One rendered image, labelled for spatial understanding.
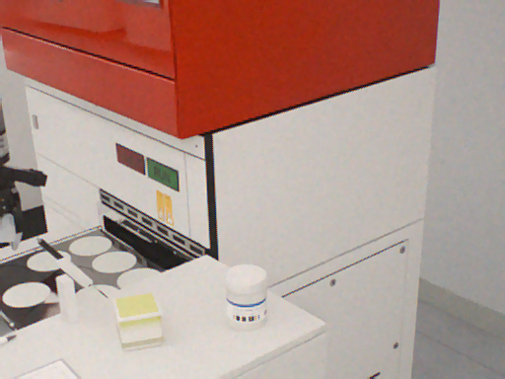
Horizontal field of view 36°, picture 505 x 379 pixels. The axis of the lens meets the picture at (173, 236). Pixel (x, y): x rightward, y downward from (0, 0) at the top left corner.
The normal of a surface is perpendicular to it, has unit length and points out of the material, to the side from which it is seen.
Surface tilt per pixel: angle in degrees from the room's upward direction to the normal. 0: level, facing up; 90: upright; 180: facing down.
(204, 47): 90
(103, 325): 0
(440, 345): 0
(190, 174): 90
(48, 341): 0
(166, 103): 90
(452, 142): 90
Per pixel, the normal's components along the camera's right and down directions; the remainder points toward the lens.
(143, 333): 0.20, 0.42
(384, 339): 0.58, 0.33
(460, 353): -0.07, -0.89
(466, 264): -0.82, 0.30
